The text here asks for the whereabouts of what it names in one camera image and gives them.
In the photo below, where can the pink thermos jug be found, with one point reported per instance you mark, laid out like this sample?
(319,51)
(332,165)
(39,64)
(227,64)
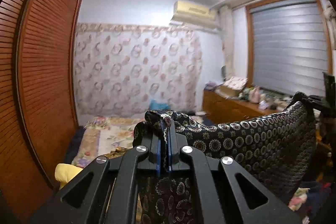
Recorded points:
(254,95)

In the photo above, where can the navy patterned satin top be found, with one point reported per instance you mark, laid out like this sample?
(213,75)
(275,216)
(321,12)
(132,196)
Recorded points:
(275,149)

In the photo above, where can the grey window blind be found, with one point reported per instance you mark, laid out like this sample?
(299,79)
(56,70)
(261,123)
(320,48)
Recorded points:
(289,47)

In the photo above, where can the navy bed sheet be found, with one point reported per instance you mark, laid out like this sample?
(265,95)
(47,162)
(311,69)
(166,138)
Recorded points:
(74,145)

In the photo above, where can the beige tied side curtain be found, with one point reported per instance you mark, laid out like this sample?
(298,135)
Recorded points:
(227,28)

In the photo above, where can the wall air conditioner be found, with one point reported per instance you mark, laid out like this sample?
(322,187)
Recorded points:
(198,15)

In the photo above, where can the floral bed blanket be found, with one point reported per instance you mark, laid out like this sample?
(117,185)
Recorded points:
(104,134)

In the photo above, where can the wooden sideboard cabinet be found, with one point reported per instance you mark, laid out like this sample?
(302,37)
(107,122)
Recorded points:
(223,110)

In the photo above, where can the gold patterned pillow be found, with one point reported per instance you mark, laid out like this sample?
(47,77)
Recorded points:
(118,152)

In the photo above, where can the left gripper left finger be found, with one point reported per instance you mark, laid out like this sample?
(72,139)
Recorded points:
(105,191)

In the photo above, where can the blue item on box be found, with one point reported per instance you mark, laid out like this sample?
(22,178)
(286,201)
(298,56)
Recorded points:
(155,105)

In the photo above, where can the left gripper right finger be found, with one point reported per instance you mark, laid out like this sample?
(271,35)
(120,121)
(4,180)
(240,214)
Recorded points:
(224,192)

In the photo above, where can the yellow pillow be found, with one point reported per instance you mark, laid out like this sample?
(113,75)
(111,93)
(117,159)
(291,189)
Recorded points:
(64,173)

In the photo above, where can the cardboard box with cloth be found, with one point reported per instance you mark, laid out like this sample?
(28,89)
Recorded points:
(233,86)

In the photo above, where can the pink circle sheer curtain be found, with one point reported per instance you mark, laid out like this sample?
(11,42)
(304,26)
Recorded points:
(120,69)

